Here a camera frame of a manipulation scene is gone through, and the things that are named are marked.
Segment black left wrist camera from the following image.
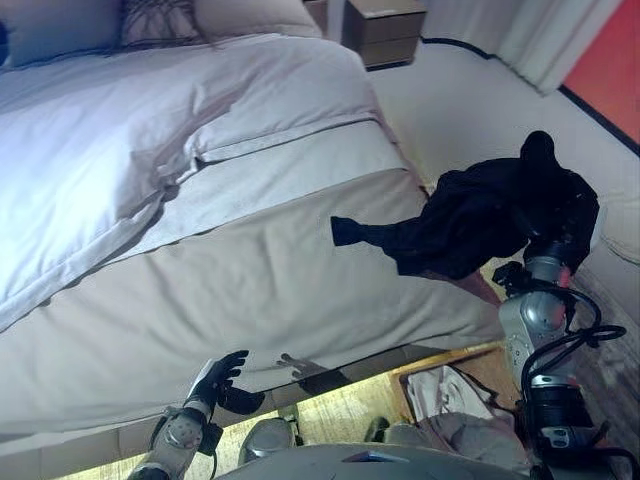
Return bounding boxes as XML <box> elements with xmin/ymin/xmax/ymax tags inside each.
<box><xmin>199</xmin><ymin>423</ymin><xmax>224</xmax><ymax>454</ymax></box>

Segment white duvet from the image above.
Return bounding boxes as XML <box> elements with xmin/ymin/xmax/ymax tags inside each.
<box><xmin>0</xmin><ymin>33</ymin><xmax>382</xmax><ymax>332</ymax></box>

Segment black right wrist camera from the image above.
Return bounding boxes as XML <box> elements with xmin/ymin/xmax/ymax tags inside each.
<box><xmin>492</xmin><ymin>261</ymin><xmax>525</xmax><ymax>290</ymax></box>

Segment bed with grey cover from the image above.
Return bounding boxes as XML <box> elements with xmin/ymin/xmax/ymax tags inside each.
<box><xmin>0</xmin><ymin>167</ymin><xmax>507</xmax><ymax>437</ymax></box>

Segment brown woven basket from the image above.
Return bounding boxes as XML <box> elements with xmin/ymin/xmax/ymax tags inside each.
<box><xmin>392</xmin><ymin>344</ymin><xmax>522</xmax><ymax>442</ymax></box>

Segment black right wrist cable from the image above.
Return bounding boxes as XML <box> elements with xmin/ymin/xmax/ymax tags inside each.
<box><xmin>519</xmin><ymin>287</ymin><xmax>640</xmax><ymax>480</ymax></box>

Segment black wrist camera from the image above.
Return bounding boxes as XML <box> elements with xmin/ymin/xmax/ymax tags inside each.
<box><xmin>199</xmin><ymin>423</ymin><xmax>224</xmax><ymax>454</ymax></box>
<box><xmin>492</xmin><ymin>261</ymin><xmax>525</xmax><ymax>290</ymax></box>

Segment silver left robot leg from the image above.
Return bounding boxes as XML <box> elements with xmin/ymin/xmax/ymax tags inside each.
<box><xmin>238</xmin><ymin>402</ymin><xmax>302</xmax><ymax>464</ymax></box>

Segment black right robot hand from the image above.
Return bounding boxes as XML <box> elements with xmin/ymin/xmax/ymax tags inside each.
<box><xmin>519</xmin><ymin>212</ymin><xmax>574</xmax><ymax>258</ymax></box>

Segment plain beige pillow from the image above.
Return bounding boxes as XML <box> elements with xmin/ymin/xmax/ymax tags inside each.
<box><xmin>192</xmin><ymin>0</ymin><xmax>324</xmax><ymax>42</ymax></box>
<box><xmin>0</xmin><ymin>0</ymin><xmax>124</xmax><ymax>69</ymax></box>

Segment black garment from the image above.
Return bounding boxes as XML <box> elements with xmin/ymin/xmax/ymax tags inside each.
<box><xmin>330</xmin><ymin>130</ymin><xmax>601</xmax><ymax>280</ymax></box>

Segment grey robot torso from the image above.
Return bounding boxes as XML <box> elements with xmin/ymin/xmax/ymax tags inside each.
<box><xmin>214</xmin><ymin>442</ymin><xmax>532</xmax><ymax>480</ymax></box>

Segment fringed patterned cushion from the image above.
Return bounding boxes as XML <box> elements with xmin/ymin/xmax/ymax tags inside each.
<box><xmin>117</xmin><ymin>0</ymin><xmax>207</xmax><ymax>51</ymax></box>

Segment brown wooden nightstand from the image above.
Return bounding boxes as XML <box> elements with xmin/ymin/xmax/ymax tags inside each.
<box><xmin>341</xmin><ymin>0</ymin><xmax>426</xmax><ymax>71</ymax></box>

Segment white irregular floor mat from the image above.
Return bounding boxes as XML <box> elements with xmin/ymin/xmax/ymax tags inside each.
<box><xmin>597</xmin><ymin>199</ymin><xmax>640</xmax><ymax>267</ymax></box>

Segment white textured blanket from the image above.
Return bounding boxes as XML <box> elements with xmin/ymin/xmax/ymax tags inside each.
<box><xmin>114</xmin><ymin>117</ymin><xmax>417</xmax><ymax>262</ymax></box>

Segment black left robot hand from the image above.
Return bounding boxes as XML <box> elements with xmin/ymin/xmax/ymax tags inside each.
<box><xmin>183</xmin><ymin>349</ymin><xmax>268</xmax><ymax>417</ymax></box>

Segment beige shirt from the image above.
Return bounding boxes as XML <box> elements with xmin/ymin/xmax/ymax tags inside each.
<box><xmin>407</xmin><ymin>364</ymin><xmax>501</xmax><ymax>427</ymax></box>

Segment white curtain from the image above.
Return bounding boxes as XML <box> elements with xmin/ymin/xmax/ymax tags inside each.
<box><xmin>419</xmin><ymin>0</ymin><xmax>627</xmax><ymax>97</ymax></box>

